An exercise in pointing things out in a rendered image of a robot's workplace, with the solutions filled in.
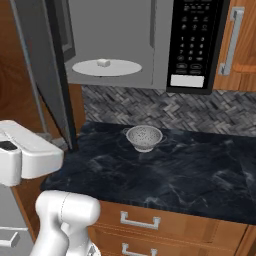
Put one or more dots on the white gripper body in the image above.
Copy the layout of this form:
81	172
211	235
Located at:
39	156

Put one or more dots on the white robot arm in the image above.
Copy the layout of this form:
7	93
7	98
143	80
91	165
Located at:
63	216

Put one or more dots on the dark grey microwave door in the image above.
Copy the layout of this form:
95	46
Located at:
46	66

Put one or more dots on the white microwave turntable plate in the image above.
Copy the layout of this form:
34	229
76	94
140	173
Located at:
110	68

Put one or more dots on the grey microwave oven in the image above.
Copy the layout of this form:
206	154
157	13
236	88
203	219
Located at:
133	36

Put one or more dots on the grey appliance front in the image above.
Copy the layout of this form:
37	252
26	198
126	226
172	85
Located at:
13	210

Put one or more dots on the grey speckled colander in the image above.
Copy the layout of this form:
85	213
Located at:
144	137

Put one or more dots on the white food cube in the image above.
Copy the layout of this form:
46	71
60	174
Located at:
103	62

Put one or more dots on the wooden drawer front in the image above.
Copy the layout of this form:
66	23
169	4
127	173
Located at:
200	226
106	240

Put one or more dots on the wooden wall cupboard door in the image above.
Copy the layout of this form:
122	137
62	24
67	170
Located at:
248	40

